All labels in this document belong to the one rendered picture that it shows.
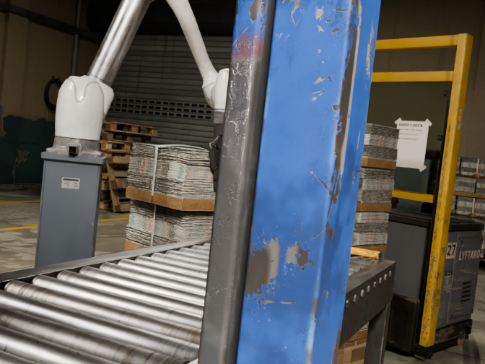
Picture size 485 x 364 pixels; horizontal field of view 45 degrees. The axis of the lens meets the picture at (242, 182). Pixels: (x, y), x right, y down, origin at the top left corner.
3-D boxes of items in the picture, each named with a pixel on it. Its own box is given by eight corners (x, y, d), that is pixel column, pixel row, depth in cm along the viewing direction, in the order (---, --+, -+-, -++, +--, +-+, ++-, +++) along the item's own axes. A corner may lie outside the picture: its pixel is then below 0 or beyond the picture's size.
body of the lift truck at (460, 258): (335, 323, 391) (349, 205, 387) (379, 314, 429) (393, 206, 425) (431, 357, 342) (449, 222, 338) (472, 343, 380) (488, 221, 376)
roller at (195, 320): (42, 297, 115) (44, 271, 115) (259, 356, 95) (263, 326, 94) (22, 301, 110) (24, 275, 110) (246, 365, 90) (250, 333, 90)
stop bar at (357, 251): (252, 235, 196) (253, 229, 196) (382, 258, 178) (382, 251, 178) (248, 236, 193) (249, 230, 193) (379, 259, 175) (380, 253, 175)
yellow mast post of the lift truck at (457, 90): (412, 342, 336) (451, 34, 326) (420, 340, 342) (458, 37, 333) (426, 347, 329) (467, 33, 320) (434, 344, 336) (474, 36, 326)
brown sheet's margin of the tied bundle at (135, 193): (125, 196, 240) (125, 186, 240) (180, 198, 260) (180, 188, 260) (147, 201, 229) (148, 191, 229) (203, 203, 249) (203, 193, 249)
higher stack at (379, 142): (286, 347, 332) (312, 119, 325) (318, 339, 353) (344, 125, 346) (341, 370, 305) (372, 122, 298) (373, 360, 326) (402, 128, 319)
